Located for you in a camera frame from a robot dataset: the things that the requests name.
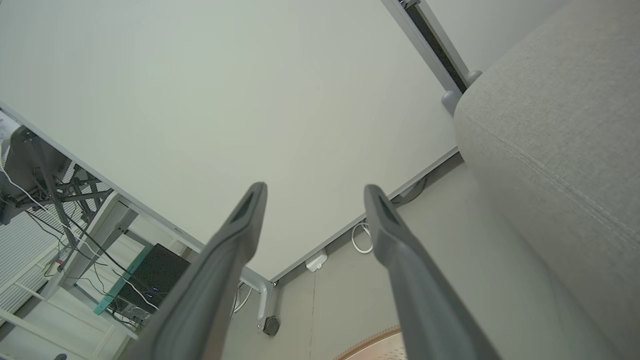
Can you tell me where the long white cable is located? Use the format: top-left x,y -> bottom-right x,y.
0,159 -> 161,312

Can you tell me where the teal bar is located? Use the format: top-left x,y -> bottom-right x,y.
92,245 -> 154,316

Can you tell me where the black tripod stand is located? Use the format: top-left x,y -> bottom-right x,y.
0,125 -> 115,227

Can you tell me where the cream perforated laundry basket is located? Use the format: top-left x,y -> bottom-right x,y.
335,325 -> 407,360

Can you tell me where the white coiled cable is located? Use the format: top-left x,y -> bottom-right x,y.
351,221 -> 375,255

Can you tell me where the grey partition leg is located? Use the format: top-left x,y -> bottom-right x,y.
382,0 -> 464,117
417,0 -> 483,87
240,267 -> 277,333

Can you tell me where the white desk frame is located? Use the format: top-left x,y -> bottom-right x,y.
40,191 -> 139,301

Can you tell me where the black computer tower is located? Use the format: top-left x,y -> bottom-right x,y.
112,243 -> 191,317

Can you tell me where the white partition panel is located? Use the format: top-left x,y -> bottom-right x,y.
0,0 -> 458,282

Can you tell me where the white power box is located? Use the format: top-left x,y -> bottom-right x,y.
305,248 -> 329,273

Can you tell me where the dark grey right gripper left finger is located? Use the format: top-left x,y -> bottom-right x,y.
125,182 -> 268,360

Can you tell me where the grey fabric sofa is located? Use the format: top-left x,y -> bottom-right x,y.
452,0 -> 640,360

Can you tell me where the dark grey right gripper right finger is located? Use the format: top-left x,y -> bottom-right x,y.
364,184 -> 501,360

